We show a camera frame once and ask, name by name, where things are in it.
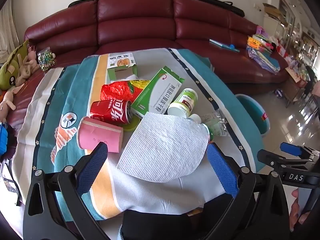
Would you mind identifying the glass display cabinet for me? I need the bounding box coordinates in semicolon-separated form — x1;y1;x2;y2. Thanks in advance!
275;0;320;68

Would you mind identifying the dark red leather sofa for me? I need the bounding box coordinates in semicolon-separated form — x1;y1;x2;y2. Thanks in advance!
0;0;292;130

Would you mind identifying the teal trash bin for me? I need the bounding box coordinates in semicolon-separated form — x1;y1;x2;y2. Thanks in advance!
235;94;272;137

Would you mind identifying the blue plastic crate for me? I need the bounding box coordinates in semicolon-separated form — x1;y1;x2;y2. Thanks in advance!
0;122;9;155

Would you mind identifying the dark cloth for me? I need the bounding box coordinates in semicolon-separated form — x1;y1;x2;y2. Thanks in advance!
120;197;255;240

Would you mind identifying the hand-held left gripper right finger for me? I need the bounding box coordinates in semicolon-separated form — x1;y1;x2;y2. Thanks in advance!
205;142;290;240

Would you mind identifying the green white medicine box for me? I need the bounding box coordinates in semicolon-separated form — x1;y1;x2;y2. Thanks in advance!
130;66;185;118

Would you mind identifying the red soda can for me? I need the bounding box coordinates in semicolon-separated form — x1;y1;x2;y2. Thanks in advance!
89;99;133;125

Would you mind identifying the red foil snack bag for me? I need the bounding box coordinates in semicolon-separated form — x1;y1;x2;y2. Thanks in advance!
100;79;150;105

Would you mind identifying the white paper towel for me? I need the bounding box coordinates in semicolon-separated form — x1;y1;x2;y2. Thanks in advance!
116;112;210;183

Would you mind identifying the pile of colourful toys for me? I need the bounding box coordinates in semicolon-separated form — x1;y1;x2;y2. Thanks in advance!
246;26;282;74

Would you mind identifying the person's right hand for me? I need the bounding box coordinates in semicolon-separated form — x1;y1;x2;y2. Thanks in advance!
289;189;312;232

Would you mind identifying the green plush toy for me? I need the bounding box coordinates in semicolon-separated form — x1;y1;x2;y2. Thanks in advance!
0;40;29;90

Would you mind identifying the white green pastry box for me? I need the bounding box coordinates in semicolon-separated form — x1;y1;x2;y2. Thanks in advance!
107;52;138;80

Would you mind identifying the pink paper cup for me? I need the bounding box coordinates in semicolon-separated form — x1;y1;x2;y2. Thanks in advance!
77;116;124;153

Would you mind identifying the pink plush bunny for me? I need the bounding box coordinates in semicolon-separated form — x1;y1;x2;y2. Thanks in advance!
0;89;17;122

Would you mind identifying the white green pill bottle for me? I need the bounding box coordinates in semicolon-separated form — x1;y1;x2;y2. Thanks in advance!
167;88;198;119

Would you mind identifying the clear jar of colourful candies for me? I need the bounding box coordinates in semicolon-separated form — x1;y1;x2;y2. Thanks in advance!
37;49;56;72

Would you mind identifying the lime green plastic lid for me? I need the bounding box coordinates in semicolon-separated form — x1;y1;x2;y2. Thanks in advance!
124;116;142;132

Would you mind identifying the black bag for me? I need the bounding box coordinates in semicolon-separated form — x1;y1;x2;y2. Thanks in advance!
195;0;245;18

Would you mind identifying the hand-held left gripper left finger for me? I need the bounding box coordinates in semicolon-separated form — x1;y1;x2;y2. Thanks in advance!
23;142;108;240

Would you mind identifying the cardboard box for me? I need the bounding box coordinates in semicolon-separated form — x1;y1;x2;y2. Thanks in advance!
262;3;288;25

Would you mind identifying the small clear white-capped bottle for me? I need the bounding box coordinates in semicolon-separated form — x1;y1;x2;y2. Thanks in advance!
188;114;214;142

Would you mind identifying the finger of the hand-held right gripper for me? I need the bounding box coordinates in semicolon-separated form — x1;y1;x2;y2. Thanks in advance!
257;149;313;172
280;142;320;159

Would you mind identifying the beige plush toy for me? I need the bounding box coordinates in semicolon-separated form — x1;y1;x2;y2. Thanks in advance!
16;45;41;85

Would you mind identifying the clear plastic bag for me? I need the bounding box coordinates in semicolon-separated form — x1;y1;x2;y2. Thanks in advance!
200;109;229;138

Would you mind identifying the wooden side table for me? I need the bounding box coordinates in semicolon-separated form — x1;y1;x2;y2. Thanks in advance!
285;65;309;98

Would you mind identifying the blue book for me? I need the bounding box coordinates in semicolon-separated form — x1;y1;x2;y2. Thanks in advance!
209;39;240;53

